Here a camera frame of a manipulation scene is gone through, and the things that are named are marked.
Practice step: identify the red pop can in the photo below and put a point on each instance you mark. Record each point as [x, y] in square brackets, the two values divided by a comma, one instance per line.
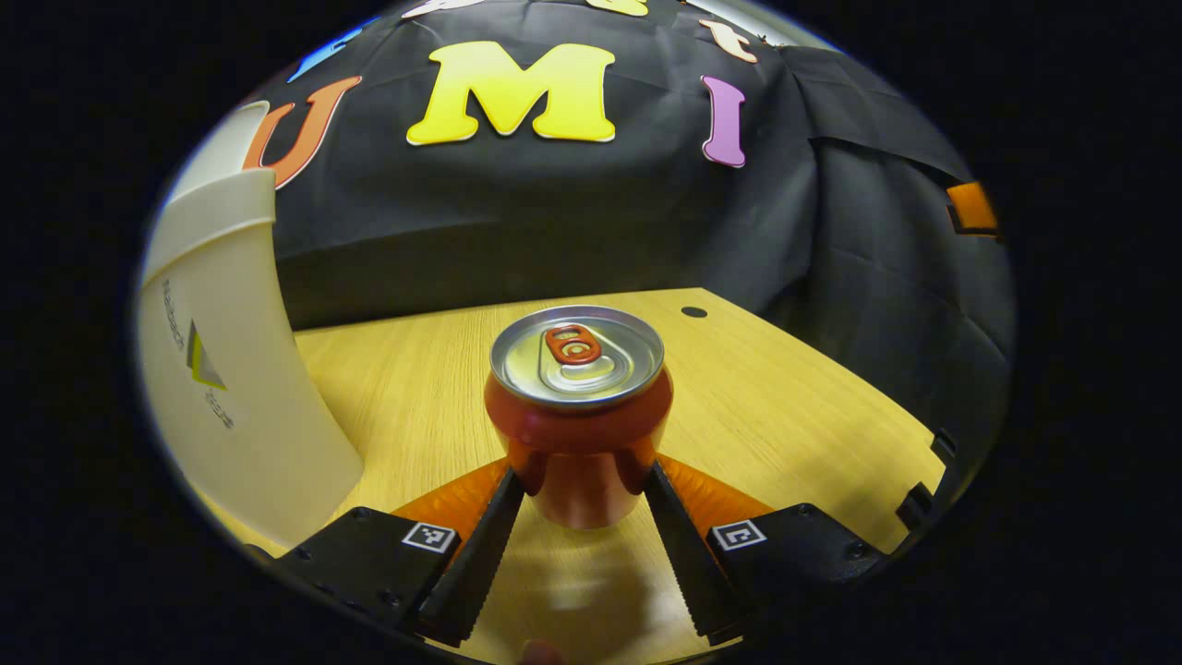
[577, 443]

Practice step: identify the black desk edge clamp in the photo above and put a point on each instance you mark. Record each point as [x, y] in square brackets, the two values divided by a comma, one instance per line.
[943, 445]
[914, 505]

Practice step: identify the black backdrop cloth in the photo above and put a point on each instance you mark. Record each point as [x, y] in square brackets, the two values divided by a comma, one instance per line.
[646, 222]

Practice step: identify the white desktop garbage bin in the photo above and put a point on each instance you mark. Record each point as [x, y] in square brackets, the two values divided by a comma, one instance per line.
[231, 369]

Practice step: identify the wooden desktop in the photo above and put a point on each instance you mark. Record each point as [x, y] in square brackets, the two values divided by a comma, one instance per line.
[785, 416]

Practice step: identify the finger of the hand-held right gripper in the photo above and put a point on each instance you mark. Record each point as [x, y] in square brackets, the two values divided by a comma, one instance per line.
[974, 208]

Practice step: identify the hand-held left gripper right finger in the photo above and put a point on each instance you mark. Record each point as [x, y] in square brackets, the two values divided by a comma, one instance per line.
[683, 554]

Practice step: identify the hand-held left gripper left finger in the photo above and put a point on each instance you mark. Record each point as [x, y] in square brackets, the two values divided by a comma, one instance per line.
[485, 554]

